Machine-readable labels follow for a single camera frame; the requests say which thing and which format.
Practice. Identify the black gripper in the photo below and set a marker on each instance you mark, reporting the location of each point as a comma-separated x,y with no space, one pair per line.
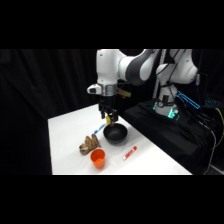
106,108

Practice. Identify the tiger plush toy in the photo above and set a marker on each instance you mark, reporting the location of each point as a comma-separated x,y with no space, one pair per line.
90,144

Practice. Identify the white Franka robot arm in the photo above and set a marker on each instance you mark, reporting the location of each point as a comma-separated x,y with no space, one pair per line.
110,66

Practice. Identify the black bowl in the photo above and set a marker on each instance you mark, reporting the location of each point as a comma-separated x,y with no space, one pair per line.
115,134

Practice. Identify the yellow cup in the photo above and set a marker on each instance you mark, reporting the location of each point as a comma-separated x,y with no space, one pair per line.
108,121

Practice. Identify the red marker pen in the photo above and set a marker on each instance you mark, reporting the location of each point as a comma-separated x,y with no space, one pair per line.
129,153

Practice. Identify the orange plastic cup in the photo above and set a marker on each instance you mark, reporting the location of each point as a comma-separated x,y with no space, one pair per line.
98,158

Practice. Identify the black robot stand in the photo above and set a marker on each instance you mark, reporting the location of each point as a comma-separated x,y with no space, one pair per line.
173,136

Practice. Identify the black curtain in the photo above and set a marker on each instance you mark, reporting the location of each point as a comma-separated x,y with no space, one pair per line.
46,83

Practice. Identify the blue lit control box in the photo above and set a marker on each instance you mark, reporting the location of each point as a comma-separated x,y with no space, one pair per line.
188,100

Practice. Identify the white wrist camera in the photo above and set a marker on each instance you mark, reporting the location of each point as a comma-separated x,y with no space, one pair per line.
94,89

